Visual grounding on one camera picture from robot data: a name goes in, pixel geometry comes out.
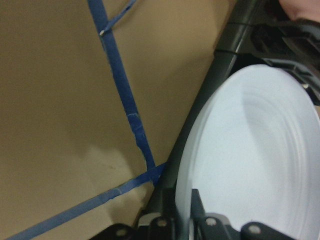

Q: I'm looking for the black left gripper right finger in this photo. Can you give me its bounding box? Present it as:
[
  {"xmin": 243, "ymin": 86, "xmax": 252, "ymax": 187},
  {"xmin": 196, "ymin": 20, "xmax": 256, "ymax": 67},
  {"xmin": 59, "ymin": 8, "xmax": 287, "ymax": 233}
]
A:
[{"xmin": 190, "ymin": 189, "xmax": 240, "ymax": 240}]

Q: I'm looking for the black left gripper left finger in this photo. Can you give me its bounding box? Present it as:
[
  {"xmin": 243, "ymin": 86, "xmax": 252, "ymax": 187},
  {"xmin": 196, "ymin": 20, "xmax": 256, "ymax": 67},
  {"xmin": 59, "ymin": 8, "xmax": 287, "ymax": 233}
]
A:
[{"xmin": 136, "ymin": 188, "xmax": 178, "ymax": 240}]

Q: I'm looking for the blue plate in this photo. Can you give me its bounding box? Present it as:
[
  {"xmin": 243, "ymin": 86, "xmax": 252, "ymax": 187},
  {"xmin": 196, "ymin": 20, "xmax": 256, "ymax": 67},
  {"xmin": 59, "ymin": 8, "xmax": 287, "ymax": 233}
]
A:
[{"xmin": 175, "ymin": 64, "xmax": 320, "ymax": 240}]

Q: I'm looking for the black dish rack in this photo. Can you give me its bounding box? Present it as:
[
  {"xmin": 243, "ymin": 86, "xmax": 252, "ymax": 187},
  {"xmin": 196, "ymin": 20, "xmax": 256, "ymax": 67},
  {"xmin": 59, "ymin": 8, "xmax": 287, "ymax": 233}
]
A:
[{"xmin": 152, "ymin": 0, "xmax": 320, "ymax": 200}]

